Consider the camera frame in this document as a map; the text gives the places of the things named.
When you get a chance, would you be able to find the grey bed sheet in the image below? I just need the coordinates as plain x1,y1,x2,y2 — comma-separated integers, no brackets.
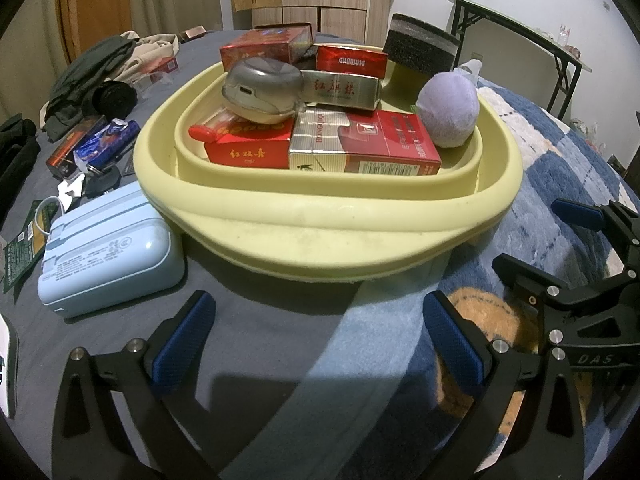
0,30,441,480

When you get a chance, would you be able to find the small red cigarette pack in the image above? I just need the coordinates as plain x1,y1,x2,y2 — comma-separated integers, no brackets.
315,45,390,80

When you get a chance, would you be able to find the grey oval charging case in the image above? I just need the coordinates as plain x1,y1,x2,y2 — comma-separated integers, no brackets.
221,57,306,123

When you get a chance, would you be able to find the light blue power bank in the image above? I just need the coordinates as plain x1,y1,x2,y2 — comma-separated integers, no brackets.
37,180,187,318

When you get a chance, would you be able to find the black cloth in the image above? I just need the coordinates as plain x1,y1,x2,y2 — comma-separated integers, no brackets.
0,117,41,226

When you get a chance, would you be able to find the blue plaid blanket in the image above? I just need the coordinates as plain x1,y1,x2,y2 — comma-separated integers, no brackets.
220,80,640,480

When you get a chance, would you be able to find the purple plush ball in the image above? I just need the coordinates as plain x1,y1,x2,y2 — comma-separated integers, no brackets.
416,72,478,149

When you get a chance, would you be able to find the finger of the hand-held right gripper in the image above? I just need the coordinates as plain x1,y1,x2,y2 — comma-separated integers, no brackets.
550,197,640,273
491,254,640,348

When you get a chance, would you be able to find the white plastic sheet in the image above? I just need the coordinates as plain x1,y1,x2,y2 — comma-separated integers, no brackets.
452,59,483,79

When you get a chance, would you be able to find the dark red box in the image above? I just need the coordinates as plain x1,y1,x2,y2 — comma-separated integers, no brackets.
45,115,108,181

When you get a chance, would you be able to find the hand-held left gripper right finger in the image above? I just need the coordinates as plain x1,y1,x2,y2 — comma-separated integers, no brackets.
422,290,586,480

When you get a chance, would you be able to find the red box white panel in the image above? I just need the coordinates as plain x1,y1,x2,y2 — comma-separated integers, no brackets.
202,111,296,168

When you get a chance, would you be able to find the dark green cloth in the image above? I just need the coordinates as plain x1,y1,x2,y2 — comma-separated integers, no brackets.
42,37,138,141

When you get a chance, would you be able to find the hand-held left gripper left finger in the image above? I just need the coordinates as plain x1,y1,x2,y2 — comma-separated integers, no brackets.
52,289,218,480

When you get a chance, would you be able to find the brown wooden door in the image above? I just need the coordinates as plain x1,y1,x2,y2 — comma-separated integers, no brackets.
54,0,133,61

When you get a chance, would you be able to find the white card black logo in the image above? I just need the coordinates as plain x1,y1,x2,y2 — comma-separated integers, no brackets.
0,317,21,421

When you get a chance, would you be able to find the black round cylinder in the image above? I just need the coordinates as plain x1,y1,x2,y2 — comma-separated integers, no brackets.
95,81,138,117

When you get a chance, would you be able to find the black folding table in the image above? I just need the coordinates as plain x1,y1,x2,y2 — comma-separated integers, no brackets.
438,0,593,121

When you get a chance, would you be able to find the black foam disc grey band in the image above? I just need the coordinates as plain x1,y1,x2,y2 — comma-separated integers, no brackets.
382,12,461,75

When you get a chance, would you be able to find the green foil packet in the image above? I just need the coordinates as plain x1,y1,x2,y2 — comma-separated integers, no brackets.
2,200,48,295

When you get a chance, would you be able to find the glossy red box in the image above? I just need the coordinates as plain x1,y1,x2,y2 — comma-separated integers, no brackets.
220,23,314,72

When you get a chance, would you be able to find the black key bunch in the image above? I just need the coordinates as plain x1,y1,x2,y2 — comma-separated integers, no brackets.
57,166,123,202

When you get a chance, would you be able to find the red and silver cigarette pack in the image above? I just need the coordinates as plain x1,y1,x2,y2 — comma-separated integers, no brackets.
288,108,443,178

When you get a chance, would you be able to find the blue snack wrapper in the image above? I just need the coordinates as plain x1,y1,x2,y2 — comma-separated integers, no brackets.
74,119,139,171

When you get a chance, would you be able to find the yellow collapsible basin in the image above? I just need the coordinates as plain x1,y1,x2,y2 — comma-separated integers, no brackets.
133,44,524,283

